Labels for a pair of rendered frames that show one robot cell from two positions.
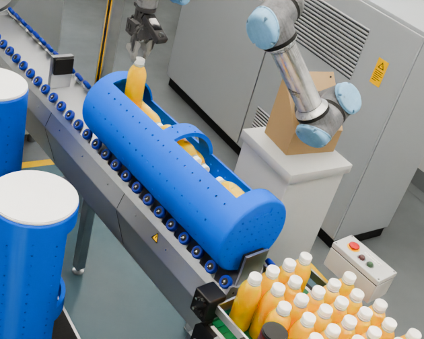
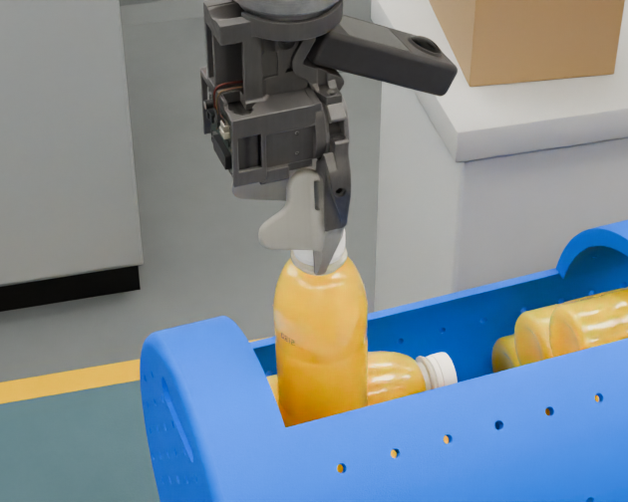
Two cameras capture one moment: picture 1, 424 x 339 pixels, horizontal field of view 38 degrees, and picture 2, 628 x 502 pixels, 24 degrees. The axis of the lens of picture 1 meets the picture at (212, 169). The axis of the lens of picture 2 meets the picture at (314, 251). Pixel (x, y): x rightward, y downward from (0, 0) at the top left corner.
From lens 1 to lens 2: 2.08 m
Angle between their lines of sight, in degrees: 51
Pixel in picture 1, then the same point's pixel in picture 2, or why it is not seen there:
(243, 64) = not seen: outside the picture
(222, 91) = not seen: outside the picture
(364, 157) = (103, 15)
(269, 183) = not seen: outside the picture
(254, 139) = (527, 120)
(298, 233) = not seen: hidden behind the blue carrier
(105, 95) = (341, 489)
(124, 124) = (552, 466)
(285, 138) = (588, 35)
